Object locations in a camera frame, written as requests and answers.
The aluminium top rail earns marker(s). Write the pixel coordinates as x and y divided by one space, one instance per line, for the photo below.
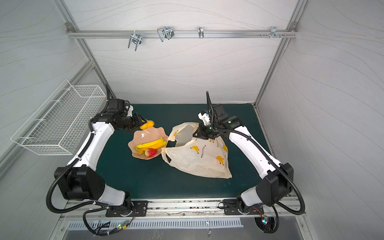
179 34

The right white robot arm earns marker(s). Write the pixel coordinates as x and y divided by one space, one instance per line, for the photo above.
277 179

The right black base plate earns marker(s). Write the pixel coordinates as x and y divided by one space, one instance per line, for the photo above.
233 207

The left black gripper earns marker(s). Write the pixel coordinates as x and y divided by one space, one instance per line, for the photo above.
138 121

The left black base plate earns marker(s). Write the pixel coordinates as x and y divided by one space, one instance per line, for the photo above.
136 208

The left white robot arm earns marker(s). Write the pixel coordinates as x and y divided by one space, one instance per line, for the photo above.
78 180

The yellow banana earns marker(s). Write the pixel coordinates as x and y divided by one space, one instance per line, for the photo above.
154 144

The green table mat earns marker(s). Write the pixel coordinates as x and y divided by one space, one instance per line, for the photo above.
150 179

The pink wavy plate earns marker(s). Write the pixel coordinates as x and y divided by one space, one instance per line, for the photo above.
145 136

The metal clamp hook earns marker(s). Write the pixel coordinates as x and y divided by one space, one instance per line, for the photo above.
135 40
201 32
165 32
273 34

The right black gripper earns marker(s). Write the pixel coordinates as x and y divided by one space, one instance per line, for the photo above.
210 119

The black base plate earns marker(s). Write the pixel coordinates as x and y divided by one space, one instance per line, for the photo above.
136 208
233 207

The white vent strip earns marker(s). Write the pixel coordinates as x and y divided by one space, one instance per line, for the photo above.
149 224

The cream plastic banana bag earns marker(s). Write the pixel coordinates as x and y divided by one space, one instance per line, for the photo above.
198 157

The white wire basket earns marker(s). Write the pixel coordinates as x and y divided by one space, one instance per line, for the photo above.
58 125

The yellow wrinkled lemon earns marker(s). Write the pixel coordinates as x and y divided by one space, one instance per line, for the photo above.
147 124

